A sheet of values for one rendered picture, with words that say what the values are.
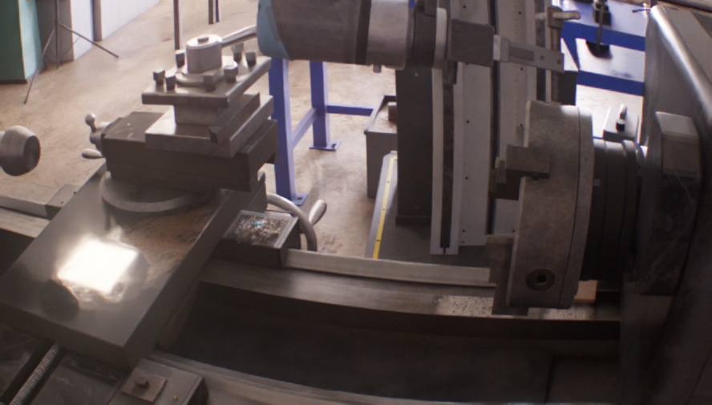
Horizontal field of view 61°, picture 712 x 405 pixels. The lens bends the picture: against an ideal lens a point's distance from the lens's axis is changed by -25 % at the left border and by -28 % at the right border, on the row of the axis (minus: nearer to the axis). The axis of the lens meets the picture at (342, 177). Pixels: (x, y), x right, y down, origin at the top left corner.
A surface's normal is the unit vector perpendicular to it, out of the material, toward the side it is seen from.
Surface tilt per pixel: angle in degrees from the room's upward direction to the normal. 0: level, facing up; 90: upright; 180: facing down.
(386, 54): 110
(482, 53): 71
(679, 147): 42
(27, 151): 90
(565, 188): 50
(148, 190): 0
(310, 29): 82
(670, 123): 0
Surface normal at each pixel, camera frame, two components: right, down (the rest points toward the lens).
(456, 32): -0.03, 0.17
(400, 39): -0.05, 0.38
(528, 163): -0.20, -0.36
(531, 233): -0.27, 0.22
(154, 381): -0.04, -0.88
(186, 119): -0.30, 0.46
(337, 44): -0.07, 0.62
